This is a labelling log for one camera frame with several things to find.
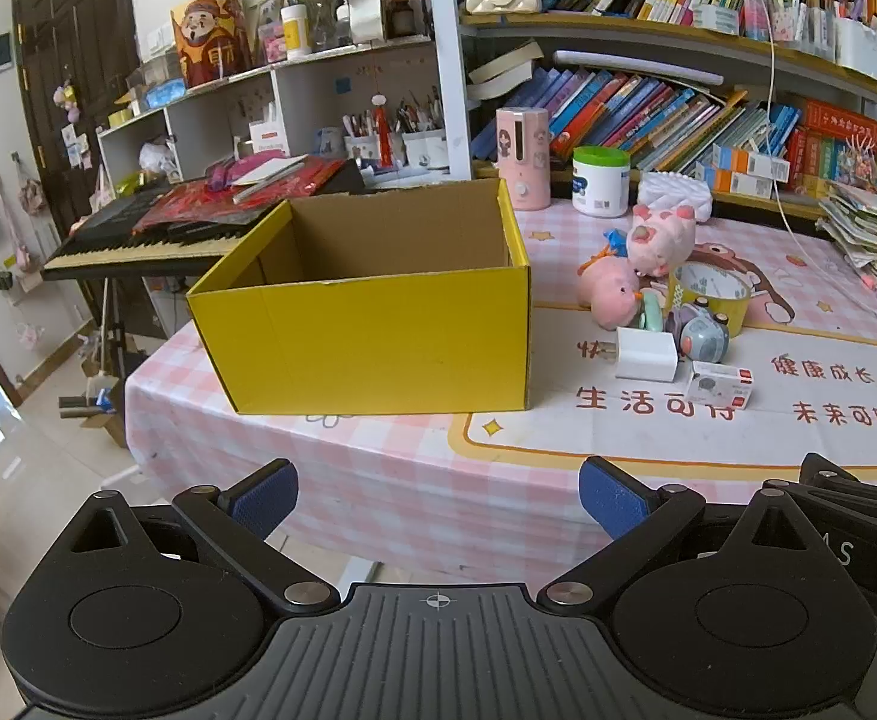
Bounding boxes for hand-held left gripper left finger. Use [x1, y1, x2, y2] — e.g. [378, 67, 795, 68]
[52, 457, 342, 616]

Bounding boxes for white pen organizers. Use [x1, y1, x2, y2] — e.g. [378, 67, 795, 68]
[742, 0, 877, 83]

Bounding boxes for white charger cube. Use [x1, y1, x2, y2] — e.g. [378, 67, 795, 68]
[613, 326, 680, 383]

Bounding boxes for fortune god figure box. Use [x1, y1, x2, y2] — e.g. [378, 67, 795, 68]
[170, 0, 254, 89]

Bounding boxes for white orange medicine boxes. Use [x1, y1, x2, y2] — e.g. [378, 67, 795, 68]
[697, 142, 792, 200]

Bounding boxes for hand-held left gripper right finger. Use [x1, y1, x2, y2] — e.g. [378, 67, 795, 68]
[536, 456, 845, 616]

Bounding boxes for yellow cardboard box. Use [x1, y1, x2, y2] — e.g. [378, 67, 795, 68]
[185, 178, 536, 416]

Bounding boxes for round pink plush toy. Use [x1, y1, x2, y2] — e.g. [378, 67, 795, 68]
[577, 255, 644, 331]

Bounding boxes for row of blue spine books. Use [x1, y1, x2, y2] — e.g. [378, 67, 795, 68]
[472, 67, 803, 177]

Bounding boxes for grey blue toy robot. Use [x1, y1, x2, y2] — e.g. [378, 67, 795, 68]
[667, 298, 732, 365]

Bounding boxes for white bottle yellow label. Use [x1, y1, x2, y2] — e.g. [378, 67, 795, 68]
[281, 4, 312, 57]

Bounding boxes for pink hanging bag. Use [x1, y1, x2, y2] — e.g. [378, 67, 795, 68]
[14, 157, 46, 215]

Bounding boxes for red thick dictionaries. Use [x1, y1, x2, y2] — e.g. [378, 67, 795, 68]
[787, 97, 877, 196]

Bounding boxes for white quilted pouch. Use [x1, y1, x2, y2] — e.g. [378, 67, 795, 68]
[637, 171, 713, 224]

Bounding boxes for large white tape roll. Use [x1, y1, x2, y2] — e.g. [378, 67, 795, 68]
[335, 0, 389, 46]

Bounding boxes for yellow cup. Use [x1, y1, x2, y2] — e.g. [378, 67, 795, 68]
[667, 261, 753, 335]

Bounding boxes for white notebook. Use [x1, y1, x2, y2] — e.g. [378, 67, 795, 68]
[232, 155, 308, 203]

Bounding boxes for cardboard box with scraps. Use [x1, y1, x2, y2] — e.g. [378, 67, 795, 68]
[79, 382, 128, 447]

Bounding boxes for white box red label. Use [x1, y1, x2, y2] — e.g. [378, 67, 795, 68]
[250, 120, 290, 158]

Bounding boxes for large white pen cup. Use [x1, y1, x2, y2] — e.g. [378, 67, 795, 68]
[403, 127, 447, 170]

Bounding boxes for wooden bookshelf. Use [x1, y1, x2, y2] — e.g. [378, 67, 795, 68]
[431, 0, 877, 226]

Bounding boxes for small white red box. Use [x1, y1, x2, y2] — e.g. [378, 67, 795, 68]
[684, 360, 756, 412]

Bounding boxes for red printed cloth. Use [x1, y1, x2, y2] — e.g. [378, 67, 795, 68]
[134, 157, 350, 233]

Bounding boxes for white plastic bag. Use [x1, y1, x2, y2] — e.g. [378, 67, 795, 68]
[139, 141, 177, 177]

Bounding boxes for black keyboard stand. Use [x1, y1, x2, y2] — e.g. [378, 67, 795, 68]
[56, 277, 147, 421]

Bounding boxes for pink cartoon print dispenser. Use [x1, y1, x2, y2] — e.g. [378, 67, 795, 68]
[495, 106, 552, 211]

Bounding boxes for stack of papers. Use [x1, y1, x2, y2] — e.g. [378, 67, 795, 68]
[817, 184, 877, 293]

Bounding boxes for pink purple bag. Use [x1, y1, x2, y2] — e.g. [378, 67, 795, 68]
[206, 157, 260, 192]

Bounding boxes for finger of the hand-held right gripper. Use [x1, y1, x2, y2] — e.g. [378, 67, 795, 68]
[762, 453, 877, 524]

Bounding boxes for pink plush pig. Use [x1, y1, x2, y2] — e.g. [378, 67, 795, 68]
[626, 202, 698, 276]

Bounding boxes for black electronic keyboard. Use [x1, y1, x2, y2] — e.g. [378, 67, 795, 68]
[40, 157, 368, 282]

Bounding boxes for white cable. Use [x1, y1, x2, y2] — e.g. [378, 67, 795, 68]
[738, 0, 877, 316]

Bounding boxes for white jar green lid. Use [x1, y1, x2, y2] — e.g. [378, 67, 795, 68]
[571, 146, 632, 218]

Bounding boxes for grey cubby shelf unit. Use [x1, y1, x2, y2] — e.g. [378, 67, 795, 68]
[97, 37, 455, 188]

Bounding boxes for dark wooden door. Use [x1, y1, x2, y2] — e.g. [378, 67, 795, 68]
[11, 0, 143, 406]

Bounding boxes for mint green toy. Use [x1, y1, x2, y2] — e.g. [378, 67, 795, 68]
[629, 289, 666, 332]

